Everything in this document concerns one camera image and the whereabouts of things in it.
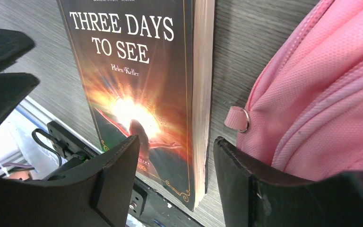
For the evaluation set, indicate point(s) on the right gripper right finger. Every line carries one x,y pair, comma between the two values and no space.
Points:
254,194

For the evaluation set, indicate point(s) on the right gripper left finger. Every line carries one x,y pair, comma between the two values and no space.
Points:
95,193

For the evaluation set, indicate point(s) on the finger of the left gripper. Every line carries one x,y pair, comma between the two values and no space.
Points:
13,45
14,87

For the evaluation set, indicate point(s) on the pink student backpack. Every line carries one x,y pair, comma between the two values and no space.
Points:
304,115

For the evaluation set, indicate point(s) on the dark book orange cover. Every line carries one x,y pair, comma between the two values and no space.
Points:
146,67

